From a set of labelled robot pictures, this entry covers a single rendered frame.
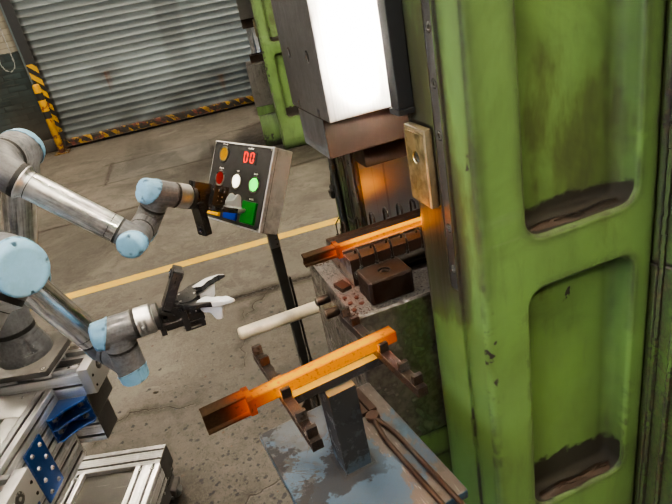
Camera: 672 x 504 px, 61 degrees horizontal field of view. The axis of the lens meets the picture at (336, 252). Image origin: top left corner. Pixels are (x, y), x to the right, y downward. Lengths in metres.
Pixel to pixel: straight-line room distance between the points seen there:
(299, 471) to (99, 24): 8.44
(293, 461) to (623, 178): 0.93
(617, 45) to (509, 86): 0.28
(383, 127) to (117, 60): 8.06
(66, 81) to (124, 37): 1.06
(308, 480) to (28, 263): 0.73
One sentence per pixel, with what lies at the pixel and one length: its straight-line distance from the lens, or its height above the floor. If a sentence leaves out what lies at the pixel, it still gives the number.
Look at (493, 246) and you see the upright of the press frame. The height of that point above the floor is 1.14.
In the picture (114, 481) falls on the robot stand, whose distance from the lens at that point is 2.30.
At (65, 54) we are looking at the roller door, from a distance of 9.39.
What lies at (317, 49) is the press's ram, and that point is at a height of 1.52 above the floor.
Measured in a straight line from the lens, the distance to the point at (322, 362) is 1.10.
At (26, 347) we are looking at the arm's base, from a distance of 1.89.
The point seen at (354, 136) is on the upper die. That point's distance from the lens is 1.38.
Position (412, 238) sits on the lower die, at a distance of 1.53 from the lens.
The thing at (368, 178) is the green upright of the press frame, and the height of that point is 1.10.
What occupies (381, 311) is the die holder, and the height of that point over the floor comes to 0.91.
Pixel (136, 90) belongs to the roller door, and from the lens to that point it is 9.35.
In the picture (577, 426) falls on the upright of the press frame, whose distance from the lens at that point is 1.68.
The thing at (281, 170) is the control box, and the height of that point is 1.12.
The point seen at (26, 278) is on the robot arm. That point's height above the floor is 1.23.
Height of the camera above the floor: 1.67
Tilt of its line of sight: 26 degrees down
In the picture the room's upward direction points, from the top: 12 degrees counter-clockwise
